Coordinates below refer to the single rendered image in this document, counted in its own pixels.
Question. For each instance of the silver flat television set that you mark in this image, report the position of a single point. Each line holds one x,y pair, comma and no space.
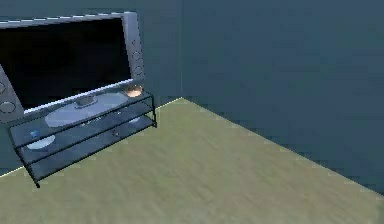
66,60

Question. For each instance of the white plate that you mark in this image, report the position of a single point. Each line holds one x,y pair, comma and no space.
41,143

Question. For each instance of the black glass television stand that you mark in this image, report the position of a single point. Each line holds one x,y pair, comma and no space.
83,140

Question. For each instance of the small orange round object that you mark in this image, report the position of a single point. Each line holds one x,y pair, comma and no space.
134,91

